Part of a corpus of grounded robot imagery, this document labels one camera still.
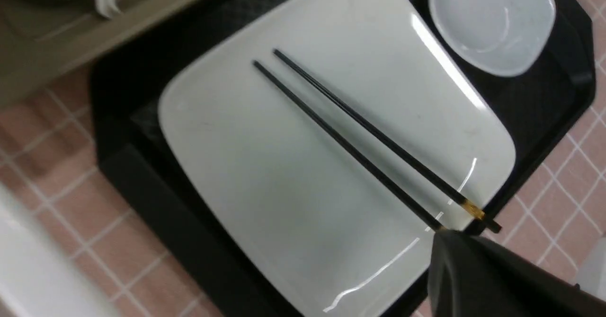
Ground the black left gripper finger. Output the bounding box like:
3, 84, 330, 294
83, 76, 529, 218
427, 230, 606, 317

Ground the black chopstick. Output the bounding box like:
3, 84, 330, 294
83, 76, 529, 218
272, 48, 502, 233
252, 60, 447, 231

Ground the white square rice plate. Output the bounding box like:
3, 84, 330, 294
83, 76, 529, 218
158, 0, 516, 317

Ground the small white sauce bowl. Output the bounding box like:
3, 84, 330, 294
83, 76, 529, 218
428, 0, 556, 78

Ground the black plastic serving tray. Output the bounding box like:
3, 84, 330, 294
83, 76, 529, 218
89, 0, 597, 317

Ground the large white plastic tub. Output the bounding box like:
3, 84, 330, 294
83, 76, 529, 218
0, 186, 120, 317

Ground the pink checkered tablecloth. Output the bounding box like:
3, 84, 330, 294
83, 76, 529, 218
1, 0, 606, 317

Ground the olive green plastic bin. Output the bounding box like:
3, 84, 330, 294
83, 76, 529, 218
0, 0, 200, 106

